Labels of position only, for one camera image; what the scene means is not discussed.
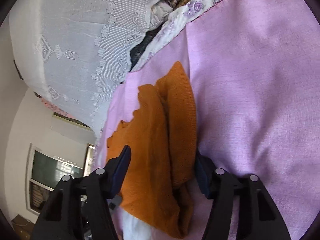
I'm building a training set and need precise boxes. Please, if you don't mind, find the orange knit cat cardigan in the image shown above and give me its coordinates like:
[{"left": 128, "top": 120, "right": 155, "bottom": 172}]
[{"left": 106, "top": 62, "right": 197, "bottom": 238}]

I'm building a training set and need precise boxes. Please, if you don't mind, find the dark folded clothing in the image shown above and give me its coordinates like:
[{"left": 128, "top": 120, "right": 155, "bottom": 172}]
[{"left": 130, "top": 25, "right": 162, "bottom": 70}]

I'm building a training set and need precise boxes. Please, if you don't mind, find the pink floral fabric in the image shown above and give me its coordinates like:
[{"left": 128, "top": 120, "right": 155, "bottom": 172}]
[{"left": 41, "top": 98, "right": 74, "bottom": 119}]

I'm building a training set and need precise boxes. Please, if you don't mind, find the pink bed sheet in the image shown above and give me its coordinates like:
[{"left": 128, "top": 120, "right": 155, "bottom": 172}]
[{"left": 97, "top": 0, "right": 319, "bottom": 239}]

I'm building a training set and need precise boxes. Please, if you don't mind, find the white lace cover cloth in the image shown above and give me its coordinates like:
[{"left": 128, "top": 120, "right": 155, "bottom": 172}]
[{"left": 9, "top": 0, "right": 160, "bottom": 135}]

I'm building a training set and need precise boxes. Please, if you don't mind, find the floral purple white bedding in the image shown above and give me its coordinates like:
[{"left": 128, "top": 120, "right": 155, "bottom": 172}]
[{"left": 130, "top": 0, "right": 224, "bottom": 73}]

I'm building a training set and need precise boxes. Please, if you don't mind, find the window with white frame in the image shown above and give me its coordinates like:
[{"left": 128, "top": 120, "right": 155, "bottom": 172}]
[{"left": 25, "top": 144, "right": 95, "bottom": 215}]

